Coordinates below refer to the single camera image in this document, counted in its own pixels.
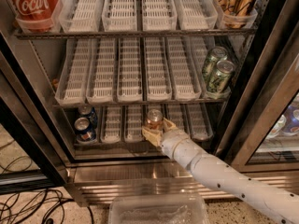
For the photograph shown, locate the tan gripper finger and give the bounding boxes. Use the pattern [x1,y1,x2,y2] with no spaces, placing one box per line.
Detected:
[163,119,177,133]
[142,126,163,147]

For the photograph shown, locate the orange soda can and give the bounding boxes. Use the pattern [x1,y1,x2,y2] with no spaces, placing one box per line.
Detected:
[145,109,164,130]

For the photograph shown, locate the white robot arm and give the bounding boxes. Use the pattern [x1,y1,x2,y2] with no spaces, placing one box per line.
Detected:
[142,119,299,224]

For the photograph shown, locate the middle metal shelf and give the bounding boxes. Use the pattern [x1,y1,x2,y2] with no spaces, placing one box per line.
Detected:
[52,98,227,108]

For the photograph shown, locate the metal shelf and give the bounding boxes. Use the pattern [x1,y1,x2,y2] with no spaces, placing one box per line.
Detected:
[52,98,227,108]
[14,28,256,40]
[73,137,216,151]

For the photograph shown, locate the front green can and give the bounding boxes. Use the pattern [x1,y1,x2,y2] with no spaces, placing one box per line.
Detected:
[206,60,235,93]

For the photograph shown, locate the green can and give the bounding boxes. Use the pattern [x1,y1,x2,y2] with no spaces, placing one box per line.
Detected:
[202,46,228,81]
[206,60,235,93]

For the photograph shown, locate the rear blue Pepsi can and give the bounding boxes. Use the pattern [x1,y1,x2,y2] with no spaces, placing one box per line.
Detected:
[78,106,98,128]

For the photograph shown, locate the blue pepsi can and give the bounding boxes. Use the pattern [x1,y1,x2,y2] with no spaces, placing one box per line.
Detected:
[78,106,98,128]
[74,118,96,142]

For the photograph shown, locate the front blue Pepsi can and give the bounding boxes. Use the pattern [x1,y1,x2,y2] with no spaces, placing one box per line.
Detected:
[74,118,96,142]

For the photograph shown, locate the bottom metal shelf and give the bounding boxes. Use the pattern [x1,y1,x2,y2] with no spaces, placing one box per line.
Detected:
[73,137,216,151]

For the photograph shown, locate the steel fridge base grille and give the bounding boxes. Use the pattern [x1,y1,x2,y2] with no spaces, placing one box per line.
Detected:
[65,157,299,206]

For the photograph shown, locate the rear green can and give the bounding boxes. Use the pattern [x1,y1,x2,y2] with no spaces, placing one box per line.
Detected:
[202,46,228,81]

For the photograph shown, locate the glass fridge door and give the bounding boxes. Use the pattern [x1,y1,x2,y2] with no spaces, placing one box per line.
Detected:
[226,27,299,173]

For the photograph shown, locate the white can behind door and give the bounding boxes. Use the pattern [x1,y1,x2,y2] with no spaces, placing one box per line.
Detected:
[266,115,286,139]

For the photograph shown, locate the top metal shelf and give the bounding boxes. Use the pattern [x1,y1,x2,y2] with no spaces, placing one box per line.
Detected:
[14,28,256,40]

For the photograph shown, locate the blue can behind door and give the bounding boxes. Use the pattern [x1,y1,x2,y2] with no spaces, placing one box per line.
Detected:
[282,105,299,135]

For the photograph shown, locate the gold tan can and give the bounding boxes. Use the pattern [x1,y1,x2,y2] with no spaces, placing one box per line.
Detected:
[214,0,257,29]

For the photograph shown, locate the red Coca-Cola can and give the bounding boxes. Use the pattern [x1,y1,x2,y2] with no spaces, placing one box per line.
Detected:
[12,0,60,33]

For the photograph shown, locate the clear plastic bin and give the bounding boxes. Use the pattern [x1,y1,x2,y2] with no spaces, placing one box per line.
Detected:
[108,194,210,224]

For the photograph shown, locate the black floor cables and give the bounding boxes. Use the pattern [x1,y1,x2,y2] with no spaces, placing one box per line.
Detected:
[0,139,95,224]

